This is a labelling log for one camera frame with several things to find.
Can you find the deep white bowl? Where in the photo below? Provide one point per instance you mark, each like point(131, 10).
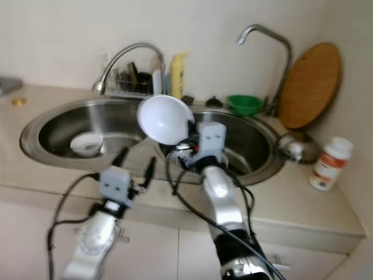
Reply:
point(163, 119)

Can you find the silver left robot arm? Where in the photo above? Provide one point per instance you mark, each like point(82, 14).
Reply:
point(93, 239)

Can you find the white kitchen cabinet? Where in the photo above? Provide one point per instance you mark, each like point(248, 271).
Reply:
point(29, 245)

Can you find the black sink plug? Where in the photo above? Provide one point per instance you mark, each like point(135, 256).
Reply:
point(213, 102)

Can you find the small white bowl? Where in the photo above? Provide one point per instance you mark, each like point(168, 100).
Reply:
point(87, 144)

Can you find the yellow detergent bottle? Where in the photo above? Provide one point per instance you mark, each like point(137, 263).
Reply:
point(178, 76)

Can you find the green plastic bowl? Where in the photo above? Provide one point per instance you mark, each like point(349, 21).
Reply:
point(243, 105)

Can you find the white bottle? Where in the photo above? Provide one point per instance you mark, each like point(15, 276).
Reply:
point(157, 80)

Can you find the stainless steel double sink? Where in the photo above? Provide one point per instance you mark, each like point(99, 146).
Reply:
point(55, 125)

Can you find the flexible steel faucet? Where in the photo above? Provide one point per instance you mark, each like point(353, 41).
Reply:
point(135, 46)

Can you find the metal sink strainer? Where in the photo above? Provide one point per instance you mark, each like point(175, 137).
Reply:
point(298, 147)

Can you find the tall chrome faucet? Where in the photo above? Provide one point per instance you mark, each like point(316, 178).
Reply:
point(285, 64)

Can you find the small brass cap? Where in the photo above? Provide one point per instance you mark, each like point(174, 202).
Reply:
point(18, 101)

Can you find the round wooden cutting board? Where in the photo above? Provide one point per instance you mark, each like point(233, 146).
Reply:
point(310, 87)

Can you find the grey stove corner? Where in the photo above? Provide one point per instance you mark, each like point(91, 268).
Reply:
point(10, 85)

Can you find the white jar orange label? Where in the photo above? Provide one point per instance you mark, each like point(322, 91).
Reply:
point(331, 165)

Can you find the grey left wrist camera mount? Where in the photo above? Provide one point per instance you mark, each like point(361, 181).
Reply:
point(115, 184)

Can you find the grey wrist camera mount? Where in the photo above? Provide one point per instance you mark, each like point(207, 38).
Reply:
point(213, 140)
point(115, 184)

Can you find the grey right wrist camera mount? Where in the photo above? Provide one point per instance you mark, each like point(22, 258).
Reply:
point(213, 140)

